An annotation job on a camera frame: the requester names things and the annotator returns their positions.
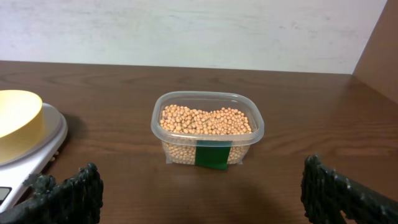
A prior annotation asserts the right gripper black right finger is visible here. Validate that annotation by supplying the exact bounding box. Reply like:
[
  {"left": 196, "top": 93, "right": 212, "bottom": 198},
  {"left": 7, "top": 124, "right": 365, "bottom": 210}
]
[{"left": 300, "top": 155, "right": 397, "bottom": 224}]

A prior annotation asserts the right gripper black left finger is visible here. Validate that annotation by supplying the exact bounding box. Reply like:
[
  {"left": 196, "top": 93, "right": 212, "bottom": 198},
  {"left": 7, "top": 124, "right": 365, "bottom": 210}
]
[{"left": 1, "top": 162, "right": 104, "bottom": 224}]

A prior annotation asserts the yellow bowl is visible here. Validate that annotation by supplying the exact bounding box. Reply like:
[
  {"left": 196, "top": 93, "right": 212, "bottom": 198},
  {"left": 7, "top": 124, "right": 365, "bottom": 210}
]
[{"left": 1, "top": 90, "right": 44, "bottom": 164}]

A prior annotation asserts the white digital kitchen scale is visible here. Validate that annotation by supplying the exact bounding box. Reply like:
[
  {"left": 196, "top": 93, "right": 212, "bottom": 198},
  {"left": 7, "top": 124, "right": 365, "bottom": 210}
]
[{"left": 1, "top": 103, "right": 68, "bottom": 212}]

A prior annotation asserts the green tape piece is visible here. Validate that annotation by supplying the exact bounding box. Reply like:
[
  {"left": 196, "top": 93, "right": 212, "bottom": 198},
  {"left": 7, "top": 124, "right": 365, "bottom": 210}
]
[{"left": 194, "top": 140, "right": 232, "bottom": 170}]

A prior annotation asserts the soybeans pile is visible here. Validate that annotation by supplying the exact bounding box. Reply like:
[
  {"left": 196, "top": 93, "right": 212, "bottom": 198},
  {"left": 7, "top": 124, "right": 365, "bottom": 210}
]
[{"left": 159, "top": 105, "right": 252, "bottom": 165}]

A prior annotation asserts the clear plastic container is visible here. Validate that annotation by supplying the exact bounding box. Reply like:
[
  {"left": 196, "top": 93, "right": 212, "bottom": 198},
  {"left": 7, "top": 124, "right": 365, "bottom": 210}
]
[{"left": 150, "top": 91, "right": 265, "bottom": 170}]

